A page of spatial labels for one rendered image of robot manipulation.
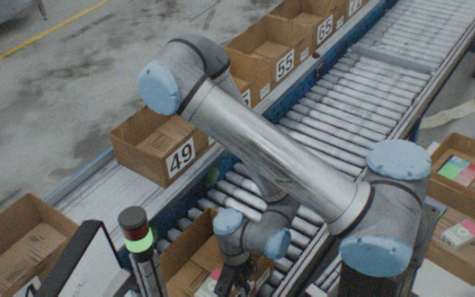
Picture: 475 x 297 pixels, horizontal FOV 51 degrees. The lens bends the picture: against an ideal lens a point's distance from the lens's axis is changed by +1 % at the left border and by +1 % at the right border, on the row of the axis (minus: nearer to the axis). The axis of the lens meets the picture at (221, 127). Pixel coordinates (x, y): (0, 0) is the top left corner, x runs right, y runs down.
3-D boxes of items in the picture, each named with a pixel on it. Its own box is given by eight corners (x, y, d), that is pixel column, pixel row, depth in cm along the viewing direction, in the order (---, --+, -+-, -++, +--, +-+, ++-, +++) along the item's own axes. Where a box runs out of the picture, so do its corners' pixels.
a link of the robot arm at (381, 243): (436, 212, 115) (176, 23, 112) (424, 274, 104) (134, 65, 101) (392, 234, 127) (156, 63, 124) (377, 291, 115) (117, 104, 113)
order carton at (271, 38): (272, 91, 243) (272, 62, 232) (225, 74, 258) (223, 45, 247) (312, 54, 265) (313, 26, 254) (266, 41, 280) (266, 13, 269)
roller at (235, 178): (324, 232, 197) (325, 225, 194) (222, 181, 223) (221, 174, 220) (330, 225, 200) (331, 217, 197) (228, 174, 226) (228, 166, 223)
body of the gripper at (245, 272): (259, 272, 160) (254, 247, 153) (243, 291, 155) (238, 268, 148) (240, 262, 164) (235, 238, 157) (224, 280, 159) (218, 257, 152)
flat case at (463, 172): (482, 171, 208) (484, 168, 207) (460, 196, 199) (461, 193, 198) (451, 156, 216) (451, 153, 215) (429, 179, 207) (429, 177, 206)
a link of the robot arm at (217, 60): (179, 20, 127) (279, 201, 158) (154, 45, 119) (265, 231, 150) (214, 9, 119) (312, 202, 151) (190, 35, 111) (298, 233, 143)
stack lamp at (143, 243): (139, 256, 88) (133, 236, 84) (120, 243, 91) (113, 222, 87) (158, 237, 91) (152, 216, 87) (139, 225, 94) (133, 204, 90)
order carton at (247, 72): (224, 135, 220) (221, 105, 209) (176, 114, 235) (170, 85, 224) (272, 91, 243) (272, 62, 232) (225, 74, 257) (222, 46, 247)
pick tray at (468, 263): (473, 287, 169) (481, 271, 162) (373, 227, 191) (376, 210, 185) (508, 237, 183) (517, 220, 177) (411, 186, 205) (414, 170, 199)
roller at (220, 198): (308, 255, 189) (308, 247, 186) (204, 199, 216) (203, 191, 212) (315, 247, 192) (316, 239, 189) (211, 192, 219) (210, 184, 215)
